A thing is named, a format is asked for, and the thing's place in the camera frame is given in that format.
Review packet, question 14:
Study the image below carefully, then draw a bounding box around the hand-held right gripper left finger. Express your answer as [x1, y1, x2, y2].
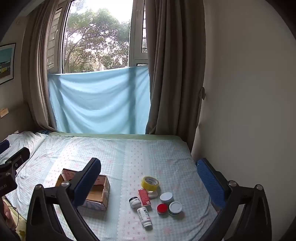
[26, 158, 102, 241]

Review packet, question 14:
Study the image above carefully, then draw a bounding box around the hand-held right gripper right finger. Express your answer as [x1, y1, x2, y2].
[196, 158, 272, 241]

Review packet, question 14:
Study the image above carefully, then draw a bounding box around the cardboard box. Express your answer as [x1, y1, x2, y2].
[55, 169, 110, 210]

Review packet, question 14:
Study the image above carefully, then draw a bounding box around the white jar green label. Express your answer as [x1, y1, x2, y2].
[168, 201, 183, 216]

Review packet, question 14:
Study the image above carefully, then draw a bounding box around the pale green jar white lid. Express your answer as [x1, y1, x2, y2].
[159, 192, 174, 204]

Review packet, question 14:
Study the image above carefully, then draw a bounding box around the red round lid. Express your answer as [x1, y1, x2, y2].
[157, 203, 169, 215]

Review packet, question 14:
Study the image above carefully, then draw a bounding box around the red carton box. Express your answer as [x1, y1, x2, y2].
[138, 188, 152, 207]

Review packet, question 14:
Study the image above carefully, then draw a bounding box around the yellow tape roll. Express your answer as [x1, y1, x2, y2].
[141, 176, 160, 192]

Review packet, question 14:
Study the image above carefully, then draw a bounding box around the white pill bottle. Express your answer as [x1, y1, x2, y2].
[136, 207, 152, 228]

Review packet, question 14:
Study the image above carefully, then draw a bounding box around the white checked pillow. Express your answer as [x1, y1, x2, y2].
[0, 131, 48, 167]

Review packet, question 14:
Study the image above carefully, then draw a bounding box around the checked floral bed sheet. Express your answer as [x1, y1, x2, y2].
[0, 131, 219, 241]

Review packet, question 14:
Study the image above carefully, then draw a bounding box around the yellow printed cloth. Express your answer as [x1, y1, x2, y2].
[9, 209, 27, 241]

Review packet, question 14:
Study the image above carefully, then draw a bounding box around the pale green mattress cover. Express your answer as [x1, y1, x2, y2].
[47, 132, 192, 151]

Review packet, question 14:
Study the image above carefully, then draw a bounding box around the light blue hanging cloth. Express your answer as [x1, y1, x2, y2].
[47, 65, 151, 135]

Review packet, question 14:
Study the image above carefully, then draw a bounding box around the brown curtain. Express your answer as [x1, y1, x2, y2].
[144, 0, 207, 149]
[21, 0, 70, 130]

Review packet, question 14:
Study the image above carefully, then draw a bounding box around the thin black cable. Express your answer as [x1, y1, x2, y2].
[3, 199, 19, 211]

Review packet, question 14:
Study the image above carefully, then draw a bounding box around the framed wall picture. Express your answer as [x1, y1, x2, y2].
[0, 43, 16, 85]

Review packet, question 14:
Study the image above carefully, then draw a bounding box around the grey window frame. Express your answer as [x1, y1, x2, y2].
[46, 0, 148, 75]

